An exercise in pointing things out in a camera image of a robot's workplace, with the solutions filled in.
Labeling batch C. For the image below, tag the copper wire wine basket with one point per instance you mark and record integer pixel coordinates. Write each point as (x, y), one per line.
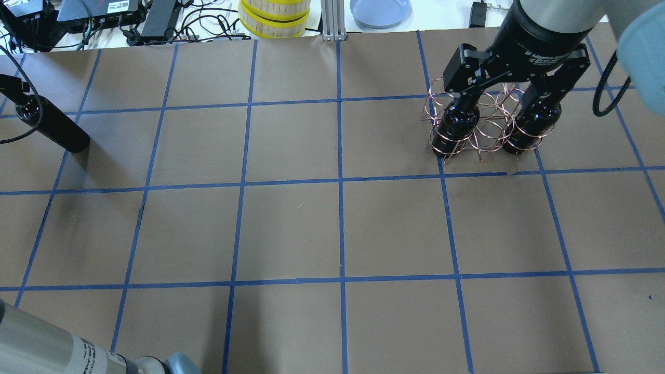
(497, 112)

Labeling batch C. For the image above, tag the yellow rimmed wooden basket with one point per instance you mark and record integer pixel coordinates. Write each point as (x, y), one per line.
(274, 19)

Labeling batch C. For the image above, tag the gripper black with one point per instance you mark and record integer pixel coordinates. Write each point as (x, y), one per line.
(532, 34)

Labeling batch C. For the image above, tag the dark wine bottle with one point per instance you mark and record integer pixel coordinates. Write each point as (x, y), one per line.
(457, 124)
(535, 120)
(39, 113)

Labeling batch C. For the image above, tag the dark wine bottle in basket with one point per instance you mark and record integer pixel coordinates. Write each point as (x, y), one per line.
(457, 124)

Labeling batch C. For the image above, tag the black power adapter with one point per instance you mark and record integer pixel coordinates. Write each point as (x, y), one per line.
(478, 15)

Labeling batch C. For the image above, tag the aluminium frame post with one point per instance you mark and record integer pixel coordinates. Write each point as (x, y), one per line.
(333, 20)

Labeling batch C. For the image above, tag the blue plate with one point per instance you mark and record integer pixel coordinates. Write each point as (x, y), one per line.
(379, 14)

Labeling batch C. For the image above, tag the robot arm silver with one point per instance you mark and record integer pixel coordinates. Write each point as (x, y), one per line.
(636, 25)
(32, 345)

